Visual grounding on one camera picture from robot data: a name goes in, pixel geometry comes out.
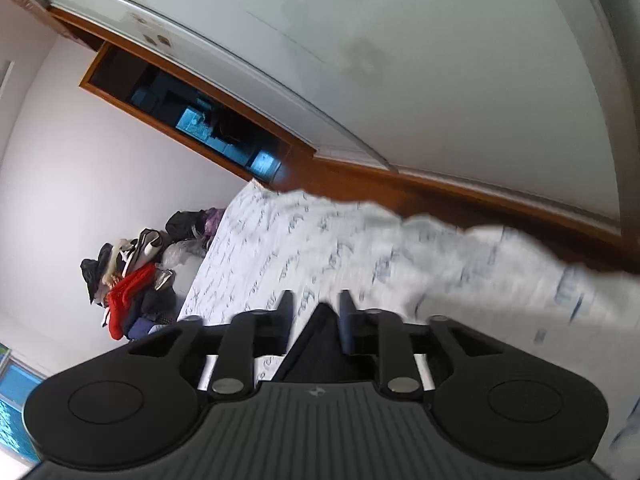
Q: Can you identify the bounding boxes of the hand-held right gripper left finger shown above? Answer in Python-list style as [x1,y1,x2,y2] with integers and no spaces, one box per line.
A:
[128,290,295,402]

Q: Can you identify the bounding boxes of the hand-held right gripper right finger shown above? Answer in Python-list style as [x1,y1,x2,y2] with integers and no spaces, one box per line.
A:
[339,289,507,403]

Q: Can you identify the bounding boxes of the dark pants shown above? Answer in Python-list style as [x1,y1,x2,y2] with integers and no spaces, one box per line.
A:
[272,302,382,384]

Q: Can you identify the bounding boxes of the white printed bed sheet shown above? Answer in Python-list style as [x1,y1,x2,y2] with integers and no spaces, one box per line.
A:
[176,179,640,480]

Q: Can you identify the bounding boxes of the blue storage box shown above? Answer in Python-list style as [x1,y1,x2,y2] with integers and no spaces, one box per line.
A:
[177,104,212,137]
[247,150,281,182]

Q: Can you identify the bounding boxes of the pile of clothes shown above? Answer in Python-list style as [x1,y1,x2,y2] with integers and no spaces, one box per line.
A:
[80,207,227,342]

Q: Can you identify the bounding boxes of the wooden wardrobe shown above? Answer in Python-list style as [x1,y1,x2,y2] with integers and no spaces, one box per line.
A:
[0,0,640,277]

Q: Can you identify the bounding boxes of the white sliding wardrobe door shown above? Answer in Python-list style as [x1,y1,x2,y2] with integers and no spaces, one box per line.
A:
[0,0,632,224]

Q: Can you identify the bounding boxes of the window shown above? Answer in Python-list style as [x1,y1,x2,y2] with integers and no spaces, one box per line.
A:
[0,342,42,467]

